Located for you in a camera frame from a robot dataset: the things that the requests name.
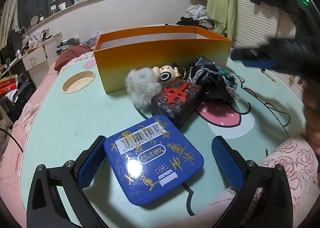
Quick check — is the red packaging box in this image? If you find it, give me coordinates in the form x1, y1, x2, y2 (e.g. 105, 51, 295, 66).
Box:
0, 74, 18, 97

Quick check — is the green hanging garment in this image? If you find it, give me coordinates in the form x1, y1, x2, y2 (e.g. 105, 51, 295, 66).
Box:
207, 0, 235, 39

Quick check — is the blue durex tin box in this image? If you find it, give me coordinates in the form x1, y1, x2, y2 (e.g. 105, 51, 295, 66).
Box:
104, 115, 204, 206

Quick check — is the dark red pillow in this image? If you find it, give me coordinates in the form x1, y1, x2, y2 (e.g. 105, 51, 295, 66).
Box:
54, 45, 92, 72

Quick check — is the orange gradient cardboard box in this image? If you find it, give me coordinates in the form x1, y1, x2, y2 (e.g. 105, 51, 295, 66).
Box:
94, 25, 232, 93

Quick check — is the black lace fabric bundle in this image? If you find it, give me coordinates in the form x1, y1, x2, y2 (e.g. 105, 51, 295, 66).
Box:
184, 57, 240, 105

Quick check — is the black cable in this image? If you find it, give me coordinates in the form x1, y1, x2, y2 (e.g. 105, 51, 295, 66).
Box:
235, 72, 292, 128

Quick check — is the white furry pouch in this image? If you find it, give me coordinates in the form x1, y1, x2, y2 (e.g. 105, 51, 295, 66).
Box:
125, 67, 162, 109

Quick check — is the dark box red cross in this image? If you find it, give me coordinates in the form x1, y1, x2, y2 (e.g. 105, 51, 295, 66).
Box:
151, 79, 203, 128

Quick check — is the black clothes pile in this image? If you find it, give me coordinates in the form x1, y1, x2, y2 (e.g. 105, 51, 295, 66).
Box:
176, 17, 214, 31

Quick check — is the white drawer cabinet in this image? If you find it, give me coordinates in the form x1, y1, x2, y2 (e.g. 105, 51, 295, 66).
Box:
22, 31, 62, 88

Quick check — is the white clothes pile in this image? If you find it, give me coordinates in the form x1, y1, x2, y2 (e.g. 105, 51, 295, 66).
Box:
185, 5, 209, 21

